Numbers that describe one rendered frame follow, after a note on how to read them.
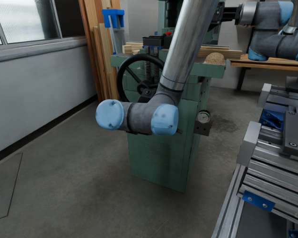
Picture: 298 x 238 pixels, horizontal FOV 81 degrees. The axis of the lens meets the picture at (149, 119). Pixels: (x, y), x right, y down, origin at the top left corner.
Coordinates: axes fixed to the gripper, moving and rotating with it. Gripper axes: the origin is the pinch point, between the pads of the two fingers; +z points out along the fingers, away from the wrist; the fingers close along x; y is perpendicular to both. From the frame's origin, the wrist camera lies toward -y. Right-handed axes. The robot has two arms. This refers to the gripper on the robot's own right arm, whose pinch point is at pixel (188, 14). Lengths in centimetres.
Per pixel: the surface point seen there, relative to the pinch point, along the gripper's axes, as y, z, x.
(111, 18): -70, 86, -3
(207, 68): -0.7, -11.5, 21.2
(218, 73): -0.8, -16.7, 23.0
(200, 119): 4.3, -13.0, 44.6
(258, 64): -204, -59, 44
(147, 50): 10.4, 13.8, 14.3
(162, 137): -3, 8, 65
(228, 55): -16.0, -19.0, 16.7
